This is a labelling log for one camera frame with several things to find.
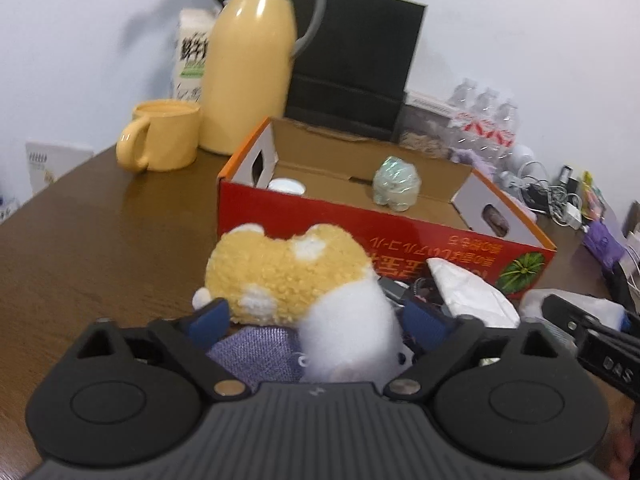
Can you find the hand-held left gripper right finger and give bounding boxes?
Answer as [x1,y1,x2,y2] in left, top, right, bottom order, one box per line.
[382,300,576,401]

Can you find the clear water bottle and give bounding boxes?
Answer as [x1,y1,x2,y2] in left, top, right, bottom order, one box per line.
[447,78,481,153]
[472,87,501,161]
[495,100,521,163]

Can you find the black hair tie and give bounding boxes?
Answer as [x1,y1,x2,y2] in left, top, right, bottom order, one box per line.
[407,277,446,308]

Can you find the yellow and white plush toy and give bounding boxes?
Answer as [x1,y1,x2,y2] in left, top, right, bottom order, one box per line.
[192,223,406,383]

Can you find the small white fan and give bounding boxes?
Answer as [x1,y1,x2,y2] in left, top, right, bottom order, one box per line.
[502,144,536,173]

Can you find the colourful snack packet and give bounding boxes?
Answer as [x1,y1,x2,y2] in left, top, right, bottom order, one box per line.
[580,172,608,221]

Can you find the white face mask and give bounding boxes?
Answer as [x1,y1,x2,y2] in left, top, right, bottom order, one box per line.
[425,257,522,330]

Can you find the white bottle cap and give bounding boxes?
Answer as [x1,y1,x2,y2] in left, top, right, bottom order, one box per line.
[267,178,307,197]

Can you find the black paper bag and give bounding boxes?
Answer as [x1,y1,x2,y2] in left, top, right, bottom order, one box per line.
[284,0,428,143]

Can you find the white milk carton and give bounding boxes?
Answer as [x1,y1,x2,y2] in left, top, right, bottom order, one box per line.
[172,8,218,103]

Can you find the red cardboard box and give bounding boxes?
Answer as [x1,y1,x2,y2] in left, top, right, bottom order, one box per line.
[217,116,557,301]

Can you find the white panel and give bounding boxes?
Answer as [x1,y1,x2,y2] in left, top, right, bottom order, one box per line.
[25,141,95,197]

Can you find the tangle of charging cables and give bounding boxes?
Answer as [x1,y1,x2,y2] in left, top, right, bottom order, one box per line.
[500,160,583,228]

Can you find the black cloth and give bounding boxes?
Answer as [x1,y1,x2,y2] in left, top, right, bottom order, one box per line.
[611,260,640,306]

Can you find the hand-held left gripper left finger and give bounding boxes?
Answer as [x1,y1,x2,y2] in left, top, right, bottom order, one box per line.
[75,298,251,401]

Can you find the yellow mug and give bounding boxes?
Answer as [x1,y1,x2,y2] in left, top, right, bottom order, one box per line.
[116,100,202,173]

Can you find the purple cloth pouch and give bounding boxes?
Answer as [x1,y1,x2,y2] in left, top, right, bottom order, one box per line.
[206,325,306,391]

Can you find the iridescent wrap ball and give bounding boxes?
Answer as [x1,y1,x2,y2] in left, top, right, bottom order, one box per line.
[373,156,422,210]

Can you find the clear seed container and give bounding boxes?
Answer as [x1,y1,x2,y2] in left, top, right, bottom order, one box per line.
[398,91,458,159]

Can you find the yellow thermos jug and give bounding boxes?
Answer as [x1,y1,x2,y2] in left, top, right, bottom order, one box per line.
[199,0,327,157]

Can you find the purple packet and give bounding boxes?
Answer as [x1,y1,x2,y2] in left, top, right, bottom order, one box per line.
[581,220,626,272]

